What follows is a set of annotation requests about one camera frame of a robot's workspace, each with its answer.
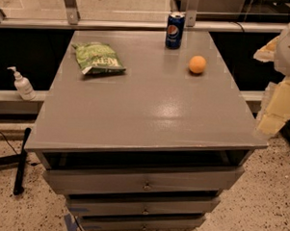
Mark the grey drawer cabinet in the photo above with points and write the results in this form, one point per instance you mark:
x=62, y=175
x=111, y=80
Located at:
x=156, y=114

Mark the orange fruit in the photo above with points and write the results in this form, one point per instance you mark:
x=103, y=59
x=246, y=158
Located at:
x=197, y=64

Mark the green chip bag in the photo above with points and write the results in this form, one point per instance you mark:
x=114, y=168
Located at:
x=96, y=58

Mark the blue Pepsi can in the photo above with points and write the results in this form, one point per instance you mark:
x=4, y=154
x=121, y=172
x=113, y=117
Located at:
x=174, y=31

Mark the top grey drawer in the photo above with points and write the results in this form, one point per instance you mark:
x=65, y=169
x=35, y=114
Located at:
x=182, y=179

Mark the grey drawer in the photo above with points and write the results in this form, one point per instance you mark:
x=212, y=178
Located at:
x=182, y=179
x=141, y=222
x=143, y=207

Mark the middle grey drawer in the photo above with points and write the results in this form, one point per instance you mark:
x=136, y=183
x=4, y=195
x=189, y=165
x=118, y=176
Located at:
x=143, y=207

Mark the white pump bottle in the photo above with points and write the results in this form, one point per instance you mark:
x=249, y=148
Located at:
x=22, y=84

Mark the bottom grey drawer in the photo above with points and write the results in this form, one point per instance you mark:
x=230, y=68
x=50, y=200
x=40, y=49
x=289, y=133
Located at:
x=141, y=222

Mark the black stand leg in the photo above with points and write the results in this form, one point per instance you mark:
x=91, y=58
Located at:
x=17, y=188

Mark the metal window rail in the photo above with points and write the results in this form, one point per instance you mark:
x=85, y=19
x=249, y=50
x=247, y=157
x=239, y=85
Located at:
x=204, y=26

